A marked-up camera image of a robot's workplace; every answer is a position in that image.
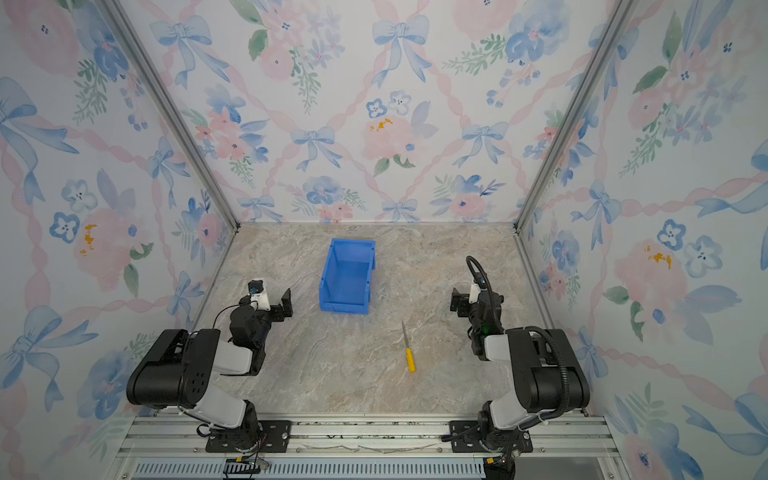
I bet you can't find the blue plastic storage bin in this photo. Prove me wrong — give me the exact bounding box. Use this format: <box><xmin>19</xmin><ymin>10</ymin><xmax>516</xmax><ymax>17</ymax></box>
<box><xmin>318</xmin><ymin>238</ymin><xmax>376</xmax><ymax>315</ymax></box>

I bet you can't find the aluminium rail base frame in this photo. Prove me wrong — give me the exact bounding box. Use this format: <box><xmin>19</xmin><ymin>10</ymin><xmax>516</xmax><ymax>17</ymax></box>
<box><xmin>106</xmin><ymin>410</ymin><xmax>629</xmax><ymax>479</ymax></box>

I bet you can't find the left aluminium corner post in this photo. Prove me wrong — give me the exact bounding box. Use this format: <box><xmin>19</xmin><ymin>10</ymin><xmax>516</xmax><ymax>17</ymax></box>
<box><xmin>98</xmin><ymin>0</ymin><xmax>241</xmax><ymax>230</ymax></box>

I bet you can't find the right aluminium corner post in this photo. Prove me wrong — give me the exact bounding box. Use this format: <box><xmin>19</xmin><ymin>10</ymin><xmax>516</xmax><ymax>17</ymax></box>
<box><xmin>514</xmin><ymin>0</ymin><xmax>636</xmax><ymax>232</ymax></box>

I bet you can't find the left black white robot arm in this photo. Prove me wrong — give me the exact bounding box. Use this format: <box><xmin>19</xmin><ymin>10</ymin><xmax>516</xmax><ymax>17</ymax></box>
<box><xmin>126</xmin><ymin>279</ymin><xmax>293</xmax><ymax>450</ymax></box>

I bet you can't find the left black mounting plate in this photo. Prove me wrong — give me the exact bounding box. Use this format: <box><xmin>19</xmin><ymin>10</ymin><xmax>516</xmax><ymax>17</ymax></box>
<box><xmin>205</xmin><ymin>420</ymin><xmax>293</xmax><ymax>454</ymax></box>

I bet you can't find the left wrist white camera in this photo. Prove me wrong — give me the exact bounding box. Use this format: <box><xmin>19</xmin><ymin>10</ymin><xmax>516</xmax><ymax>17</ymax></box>
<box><xmin>249</xmin><ymin>282</ymin><xmax>271</xmax><ymax>311</ymax></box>

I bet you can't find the black mounting plate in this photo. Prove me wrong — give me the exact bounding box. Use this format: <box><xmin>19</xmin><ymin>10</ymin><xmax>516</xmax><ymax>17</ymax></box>
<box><xmin>205</xmin><ymin>420</ymin><xmax>293</xmax><ymax>454</ymax></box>
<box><xmin>441</xmin><ymin>420</ymin><xmax>534</xmax><ymax>455</ymax></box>

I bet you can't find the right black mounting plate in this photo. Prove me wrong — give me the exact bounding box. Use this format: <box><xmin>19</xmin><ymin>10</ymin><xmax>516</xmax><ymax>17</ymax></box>
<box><xmin>441</xmin><ymin>420</ymin><xmax>534</xmax><ymax>455</ymax></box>

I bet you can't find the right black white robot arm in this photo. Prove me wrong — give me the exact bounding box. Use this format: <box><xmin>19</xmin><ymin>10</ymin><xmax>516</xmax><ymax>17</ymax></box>
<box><xmin>443</xmin><ymin>285</ymin><xmax>591</xmax><ymax>453</ymax></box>

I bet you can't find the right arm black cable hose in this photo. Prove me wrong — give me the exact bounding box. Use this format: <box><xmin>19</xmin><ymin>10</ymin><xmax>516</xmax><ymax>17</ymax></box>
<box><xmin>466</xmin><ymin>256</ymin><xmax>571</xmax><ymax>421</ymax></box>

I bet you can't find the aluminium corner post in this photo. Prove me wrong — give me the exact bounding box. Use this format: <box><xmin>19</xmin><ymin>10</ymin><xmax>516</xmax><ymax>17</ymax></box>
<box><xmin>514</xmin><ymin>0</ymin><xmax>636</xmax><ymax>232</ymax></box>
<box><xmin>98</xmin><ymin>0</ymin><xmax>241</xmax><ymax>230</ymax></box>

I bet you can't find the yellow handled screwdriver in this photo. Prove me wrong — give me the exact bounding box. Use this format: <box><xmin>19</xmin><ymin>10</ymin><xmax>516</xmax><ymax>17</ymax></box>
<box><xmin>401</xmin><ymin>323</ymin><xmax>416</xmax><ymax>373</ymax></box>

